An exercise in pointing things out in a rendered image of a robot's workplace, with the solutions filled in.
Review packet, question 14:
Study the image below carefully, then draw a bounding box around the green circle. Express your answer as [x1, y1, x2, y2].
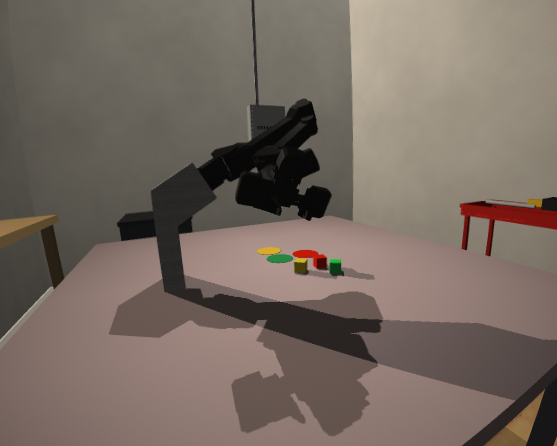
[266, 254, 293, 263]

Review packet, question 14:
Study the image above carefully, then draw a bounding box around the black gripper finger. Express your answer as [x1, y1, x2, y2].
[252, 179, 282, 216]
[297, 188, 319, 221]

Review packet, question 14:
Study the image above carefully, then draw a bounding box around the red cube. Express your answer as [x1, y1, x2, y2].
[313, 255, 327, 269]

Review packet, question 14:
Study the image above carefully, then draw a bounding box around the green cube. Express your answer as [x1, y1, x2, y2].
[330, 259, 341, 274]

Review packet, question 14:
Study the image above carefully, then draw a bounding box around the yellow cube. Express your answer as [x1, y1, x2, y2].
[294, 258, 307, 273]

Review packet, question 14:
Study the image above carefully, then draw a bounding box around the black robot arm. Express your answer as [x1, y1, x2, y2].
[197, 99, 320, 190]

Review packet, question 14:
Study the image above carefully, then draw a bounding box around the yellow circle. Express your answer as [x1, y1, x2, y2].
[257, 247, 281, 255]

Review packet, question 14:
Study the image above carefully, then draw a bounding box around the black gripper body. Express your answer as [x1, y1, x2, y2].
[235, 171, 332, 218]

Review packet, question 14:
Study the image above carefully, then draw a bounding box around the red circle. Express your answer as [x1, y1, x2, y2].
[293, 250, 318, 258]

